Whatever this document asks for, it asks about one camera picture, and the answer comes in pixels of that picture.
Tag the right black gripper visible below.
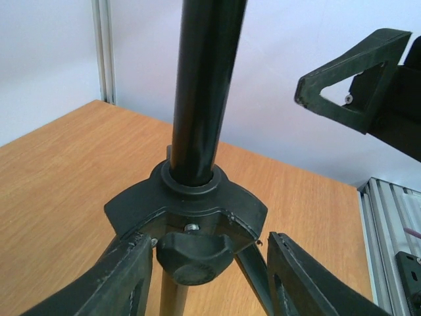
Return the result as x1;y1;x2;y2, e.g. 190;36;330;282
294;28;420;161

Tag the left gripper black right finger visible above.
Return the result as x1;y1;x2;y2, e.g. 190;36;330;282
268;232;388;315

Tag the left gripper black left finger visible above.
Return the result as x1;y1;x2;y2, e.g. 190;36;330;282
23;233;153;315

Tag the black music stand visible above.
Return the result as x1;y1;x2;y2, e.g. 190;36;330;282
105;1;273;315

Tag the aluminium rail base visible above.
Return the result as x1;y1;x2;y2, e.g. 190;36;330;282
359;178;420;315

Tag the right aluminium frame post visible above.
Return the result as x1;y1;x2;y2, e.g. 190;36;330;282
91;0;116;105

